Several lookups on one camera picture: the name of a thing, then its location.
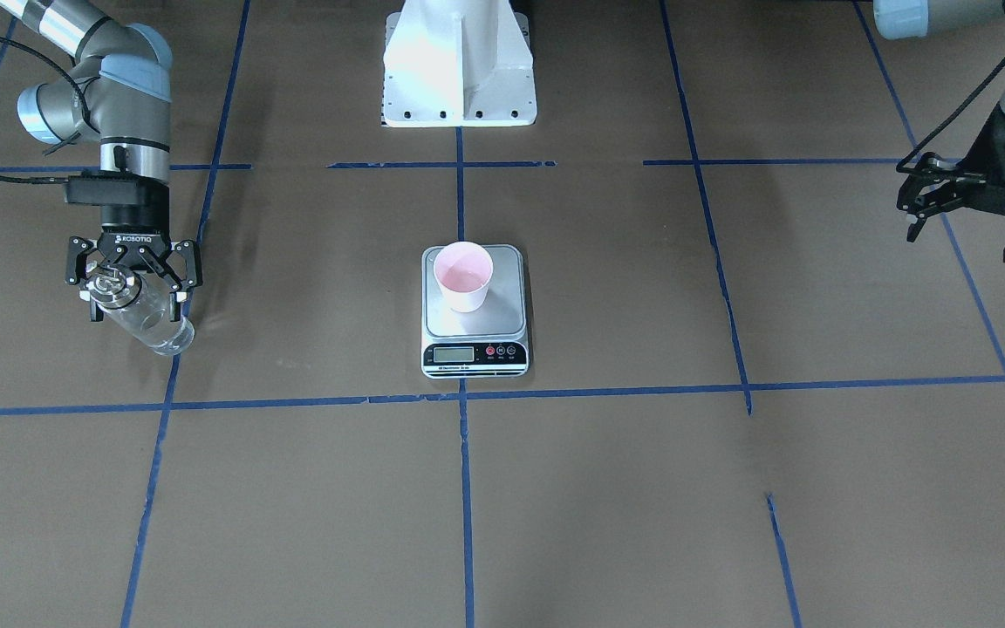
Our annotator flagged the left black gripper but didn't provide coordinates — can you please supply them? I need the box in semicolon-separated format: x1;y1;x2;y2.
896;110;1005;263

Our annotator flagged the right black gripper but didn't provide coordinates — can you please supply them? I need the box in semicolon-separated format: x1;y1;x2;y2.
65;174;202;322

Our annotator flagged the glass sauce bottle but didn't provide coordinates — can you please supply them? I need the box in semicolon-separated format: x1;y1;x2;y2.
86;265;195;355

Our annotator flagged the pink plastic cup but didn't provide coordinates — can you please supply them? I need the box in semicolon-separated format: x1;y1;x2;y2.
432;242;494;313

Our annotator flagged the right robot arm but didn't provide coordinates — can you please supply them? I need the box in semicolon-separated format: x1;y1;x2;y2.
1;1;202;321

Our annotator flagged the silver kitchen scale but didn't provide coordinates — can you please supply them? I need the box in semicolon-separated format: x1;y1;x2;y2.
421;245;531;379

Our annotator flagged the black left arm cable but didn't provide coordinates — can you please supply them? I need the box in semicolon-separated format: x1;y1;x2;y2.
895;0;1005;175

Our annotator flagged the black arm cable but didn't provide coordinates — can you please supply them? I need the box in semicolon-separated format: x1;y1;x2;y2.
895;0;1005;175
0;31;104;186

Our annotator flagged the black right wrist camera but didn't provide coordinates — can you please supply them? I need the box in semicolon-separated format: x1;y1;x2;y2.
64;174;139;207

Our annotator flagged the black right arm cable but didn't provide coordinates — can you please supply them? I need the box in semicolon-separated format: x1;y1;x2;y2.
0;31;104;186

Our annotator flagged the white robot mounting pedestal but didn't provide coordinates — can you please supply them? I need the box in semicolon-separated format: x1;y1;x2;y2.
380;1;538;128

